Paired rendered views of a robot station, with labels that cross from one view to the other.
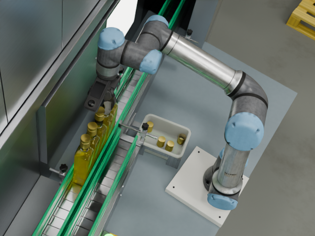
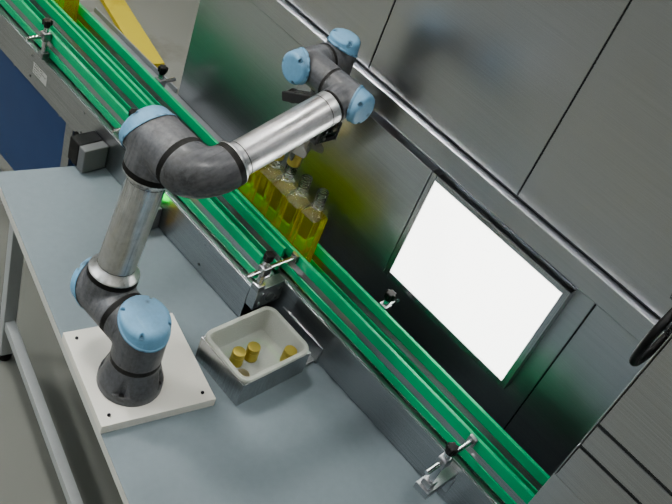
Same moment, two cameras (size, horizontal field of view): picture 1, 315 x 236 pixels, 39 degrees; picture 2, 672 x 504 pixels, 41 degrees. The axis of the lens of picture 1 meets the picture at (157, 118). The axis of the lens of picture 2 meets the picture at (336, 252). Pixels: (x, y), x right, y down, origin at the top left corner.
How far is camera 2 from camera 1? 2.34 m
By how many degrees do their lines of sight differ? 73
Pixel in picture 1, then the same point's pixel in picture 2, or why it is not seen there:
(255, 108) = (167, 125)
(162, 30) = (340, 86)
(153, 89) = (368, 429)
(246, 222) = not seen: outside the picture
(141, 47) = (318, 51)
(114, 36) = (341, 33)
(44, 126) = not seen: hidden behind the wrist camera
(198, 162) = (185, 378)
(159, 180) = (190, 324)
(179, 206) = not seen: hidden behind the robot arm
